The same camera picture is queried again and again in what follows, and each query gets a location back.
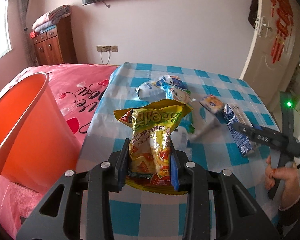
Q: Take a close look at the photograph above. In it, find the yellow chip bag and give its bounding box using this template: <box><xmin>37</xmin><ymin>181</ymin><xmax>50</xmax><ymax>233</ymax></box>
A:
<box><xmin>114</xmin><ymin>99</ymin><xmax>192</xmax><ymax>195</ymax></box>

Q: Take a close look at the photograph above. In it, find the blue milk carton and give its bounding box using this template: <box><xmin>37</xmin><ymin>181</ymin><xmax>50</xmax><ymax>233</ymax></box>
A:
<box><xmin>199</xmin><ymin>95</ymin><xmax>259</xmax><ymax>157</ymax></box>

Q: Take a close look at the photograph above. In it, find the blue white snack wrapper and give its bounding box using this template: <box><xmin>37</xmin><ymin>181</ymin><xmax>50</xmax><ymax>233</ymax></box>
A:
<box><xmin>156</xmin><ymin>75</ymin><xmax>191</xmax><ymax>103</ymax></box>

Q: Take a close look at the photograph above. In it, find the white crushed milk bottle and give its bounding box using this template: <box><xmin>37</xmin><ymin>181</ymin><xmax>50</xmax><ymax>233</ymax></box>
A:
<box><xmin>135</xmin><ymin>80</ymin><xmax>165</xmax><ymax>101</ymax></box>

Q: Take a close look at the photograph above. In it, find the right hand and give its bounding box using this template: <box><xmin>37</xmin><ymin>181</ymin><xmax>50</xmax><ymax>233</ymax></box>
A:
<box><xmin>264</xmin><ymin>155</ymin><xmax>300</xmax><ymax>209</ymax></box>

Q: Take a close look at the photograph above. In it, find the blue checkered plastic tablecloth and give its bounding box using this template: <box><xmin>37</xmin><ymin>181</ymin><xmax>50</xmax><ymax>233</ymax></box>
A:
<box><xmin>75</xmin><ymin>63</ymin><xmax>279</xmax><ymax>239</ymax></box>

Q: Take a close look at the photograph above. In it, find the pink floral bedspread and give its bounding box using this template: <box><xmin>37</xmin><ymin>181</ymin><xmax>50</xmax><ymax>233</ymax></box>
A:
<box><xmin>0</xmin><ymin>63</ymin><xmax>115</xmax><ymax>239</ymax></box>

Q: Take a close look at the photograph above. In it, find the orange plastic bucket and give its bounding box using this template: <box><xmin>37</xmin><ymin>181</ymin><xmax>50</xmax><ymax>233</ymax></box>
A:
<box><xmin>0</xmin><ymin>72</ymin><xmax>81</xmax><ymax>193</ymax></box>

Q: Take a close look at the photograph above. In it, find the white door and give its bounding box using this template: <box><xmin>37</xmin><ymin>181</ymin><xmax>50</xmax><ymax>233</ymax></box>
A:
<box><xmin>240</xmin><ymin>0</ymin><xmax>300</xmax><ymax>108</ymax></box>

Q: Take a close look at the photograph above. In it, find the red paper door decoration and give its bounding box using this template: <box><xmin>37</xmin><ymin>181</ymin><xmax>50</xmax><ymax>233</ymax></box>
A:
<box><xmin>271</xmin><ymin>0</ymin><xmax>294</xmax><ymax>64</ymax></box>

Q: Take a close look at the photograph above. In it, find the brown wooden cabinet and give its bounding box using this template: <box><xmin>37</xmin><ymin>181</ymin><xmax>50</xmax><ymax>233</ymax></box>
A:
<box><xmin>32</xmin><ymin>16</ymin><xmax>78</xmax><ymax>66</ymax></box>

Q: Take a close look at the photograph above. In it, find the folded blankets stack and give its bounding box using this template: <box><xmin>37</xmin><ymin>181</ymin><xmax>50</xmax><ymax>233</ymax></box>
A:
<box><xmin>29</xmin><ymin>4</ymin><xmax>72</xmax><ymax>38</ymax></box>

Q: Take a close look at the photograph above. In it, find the grey checkered curtain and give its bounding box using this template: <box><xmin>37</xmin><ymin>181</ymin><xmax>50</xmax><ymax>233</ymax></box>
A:
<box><xmin>17</xmin><ymin>0</ymin><xmax>35</xmax><ymax>67</ymax></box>

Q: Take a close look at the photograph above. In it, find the white charger cable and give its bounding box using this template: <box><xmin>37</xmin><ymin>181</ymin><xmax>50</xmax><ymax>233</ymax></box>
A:
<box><xmin>99</xmin><ymin>49</ymin><xmax>112</xmax><ymax>66</ymax></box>

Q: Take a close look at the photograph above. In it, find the wall power outlet strip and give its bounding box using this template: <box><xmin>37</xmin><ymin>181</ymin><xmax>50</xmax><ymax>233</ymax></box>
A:
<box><xmin>96</xmin><ymin>46</ymin><xmax>118</xmax><ymax>53</ymax></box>

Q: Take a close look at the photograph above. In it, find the metal door handle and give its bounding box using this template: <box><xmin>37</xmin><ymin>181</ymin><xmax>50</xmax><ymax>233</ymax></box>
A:
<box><xmin>255</xmin><ymin>16</ymin><xmax>273</xmax><ymax>38</ymax></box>

